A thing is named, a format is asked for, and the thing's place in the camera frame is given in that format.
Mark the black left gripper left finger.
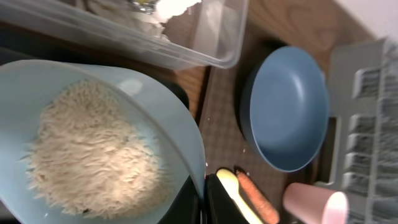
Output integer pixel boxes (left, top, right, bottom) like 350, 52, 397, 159
158, 176, 201, 224

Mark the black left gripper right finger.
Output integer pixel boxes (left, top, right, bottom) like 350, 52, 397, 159
205, 174, 248, 224

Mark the white rice pile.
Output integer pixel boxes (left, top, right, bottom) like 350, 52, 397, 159
27, 80, 173, 219

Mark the light blue bowl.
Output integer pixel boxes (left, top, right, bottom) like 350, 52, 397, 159
1, 60, 205, 223

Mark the white paper napkin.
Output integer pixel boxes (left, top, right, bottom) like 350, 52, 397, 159
86, 0, 203, 41

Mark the silver green snack wrapper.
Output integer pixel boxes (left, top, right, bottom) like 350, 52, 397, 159
127, 0, 159, 14

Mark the clear plastic waste bin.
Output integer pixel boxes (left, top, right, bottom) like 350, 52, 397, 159
1, 0, 249, 70

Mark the grey dishwasher rack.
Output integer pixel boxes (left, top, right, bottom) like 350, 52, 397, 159
317, 39, 397, 223

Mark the yellow plastic spoon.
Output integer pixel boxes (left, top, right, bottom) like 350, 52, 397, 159
216, 169, 262, 224

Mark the orange carrot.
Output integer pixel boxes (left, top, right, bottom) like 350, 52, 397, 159
236, 170, 280, 224

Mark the brown serving tray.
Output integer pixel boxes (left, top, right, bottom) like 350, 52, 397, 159
199, 22, 318, 223

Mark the pink cup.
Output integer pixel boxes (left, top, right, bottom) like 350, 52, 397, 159
282, 183, 349, 224

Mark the dark blue plate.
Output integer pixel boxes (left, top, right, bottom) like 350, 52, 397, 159
239, 46, 330, 172

